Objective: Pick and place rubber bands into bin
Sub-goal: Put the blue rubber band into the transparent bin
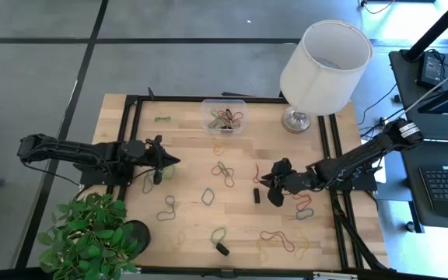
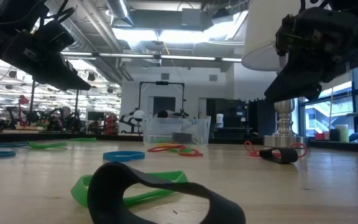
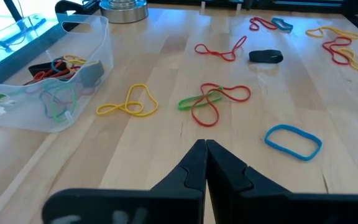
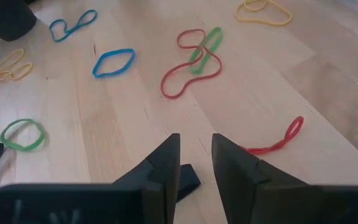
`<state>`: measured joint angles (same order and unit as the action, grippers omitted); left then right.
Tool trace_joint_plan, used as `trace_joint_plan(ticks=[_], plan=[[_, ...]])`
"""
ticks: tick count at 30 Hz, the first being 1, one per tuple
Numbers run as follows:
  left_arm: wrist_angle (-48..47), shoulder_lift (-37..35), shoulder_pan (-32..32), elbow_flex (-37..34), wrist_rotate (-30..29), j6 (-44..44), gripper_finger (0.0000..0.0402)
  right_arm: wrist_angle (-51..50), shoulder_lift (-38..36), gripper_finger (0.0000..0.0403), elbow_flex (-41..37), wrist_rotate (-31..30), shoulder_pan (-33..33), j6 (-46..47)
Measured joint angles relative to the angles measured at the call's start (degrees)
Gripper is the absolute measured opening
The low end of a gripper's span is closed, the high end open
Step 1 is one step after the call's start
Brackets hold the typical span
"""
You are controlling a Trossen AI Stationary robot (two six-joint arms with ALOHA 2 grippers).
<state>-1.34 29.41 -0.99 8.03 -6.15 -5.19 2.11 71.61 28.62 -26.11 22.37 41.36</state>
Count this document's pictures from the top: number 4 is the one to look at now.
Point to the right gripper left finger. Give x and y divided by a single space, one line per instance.
154 193

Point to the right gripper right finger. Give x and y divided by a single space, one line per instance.
244 193

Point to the red rubber band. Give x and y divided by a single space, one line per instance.
264 151
191 30

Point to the blue rubber band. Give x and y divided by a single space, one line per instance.
71 30
112 73

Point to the green rubber band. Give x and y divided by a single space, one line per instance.
196 71
2 137

